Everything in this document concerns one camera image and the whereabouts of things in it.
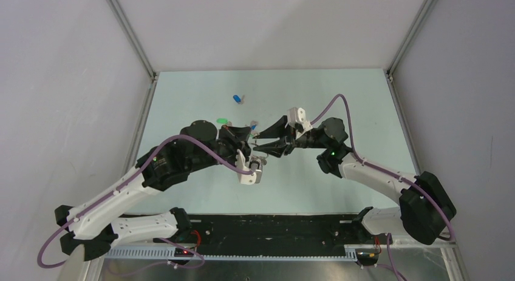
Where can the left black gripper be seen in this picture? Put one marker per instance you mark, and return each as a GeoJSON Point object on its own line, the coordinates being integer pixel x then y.
{"type": "Point", "coordinates": [237, 138]}

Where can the aluminium frame post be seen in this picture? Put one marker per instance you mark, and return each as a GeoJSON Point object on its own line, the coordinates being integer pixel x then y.
{"type": "Point", "coordinates": [126, 27]}
{"type": "Point", "coordinates": [423, 13]}

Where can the grey slotted cable duct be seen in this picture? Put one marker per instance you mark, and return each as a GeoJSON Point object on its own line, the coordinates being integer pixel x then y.
{"type": "Point", "coordinates": [172, 253]}

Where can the right aluminium frame post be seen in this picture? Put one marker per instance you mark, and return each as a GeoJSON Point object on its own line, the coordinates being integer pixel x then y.
{"type": "Point", "coordinates": [423, 13]}

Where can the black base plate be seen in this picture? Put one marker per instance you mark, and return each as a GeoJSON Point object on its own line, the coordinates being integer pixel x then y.
{"type": "Point", "coordinates": [278, 235]}

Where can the left aluminium frame post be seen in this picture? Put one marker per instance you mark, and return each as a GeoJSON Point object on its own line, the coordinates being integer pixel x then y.
{"type": "Point", "coordinates": [126, 27]}

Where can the blue tagged brass key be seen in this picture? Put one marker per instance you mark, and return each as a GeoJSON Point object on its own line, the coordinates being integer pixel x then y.
{"type": "Point", "coordinates": [253, 124]}

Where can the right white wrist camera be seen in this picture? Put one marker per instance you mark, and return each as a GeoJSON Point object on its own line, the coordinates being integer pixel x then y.
{"type": "Point", "coordinates": [297, 120]}

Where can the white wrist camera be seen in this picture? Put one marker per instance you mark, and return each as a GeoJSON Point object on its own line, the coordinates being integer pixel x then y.
{"type": "Point", "coordinates": [251, 167]}
{"type": "Point", "coordinates": [297, 120]}

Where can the electronics board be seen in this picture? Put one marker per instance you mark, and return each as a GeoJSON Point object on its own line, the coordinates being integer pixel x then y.
{"type": "Point", "coordinates": [367, 258]}
{"type": "Point", "coordinates": [184, 252]}

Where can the right electronics board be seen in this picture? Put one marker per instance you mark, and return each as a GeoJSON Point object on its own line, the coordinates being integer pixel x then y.
{"type": "Point", "coordinates": [367, 258]}

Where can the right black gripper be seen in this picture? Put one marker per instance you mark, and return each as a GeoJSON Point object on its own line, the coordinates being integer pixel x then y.
{"type": "Point", "coordinates": [285, 145]}

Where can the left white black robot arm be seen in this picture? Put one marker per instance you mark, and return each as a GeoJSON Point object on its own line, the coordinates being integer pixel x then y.
{"type": "Point", "coordinates": [101, 224]}

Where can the blue capped key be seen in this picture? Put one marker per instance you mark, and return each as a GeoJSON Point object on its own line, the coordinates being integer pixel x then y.
{"type": "Point", "coordinates": [238, 99]}

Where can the left electronics board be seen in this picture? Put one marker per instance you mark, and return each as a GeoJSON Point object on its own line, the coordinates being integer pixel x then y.
{"type": "Point", "coordinates": [184, 252]}

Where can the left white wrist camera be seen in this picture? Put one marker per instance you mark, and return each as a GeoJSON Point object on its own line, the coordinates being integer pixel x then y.
{"type": "Point", "coordinates": [251, 167]}

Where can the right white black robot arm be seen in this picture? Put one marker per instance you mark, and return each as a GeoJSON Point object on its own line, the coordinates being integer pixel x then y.
{"type": "Point", "coordinates": [424, 209]}

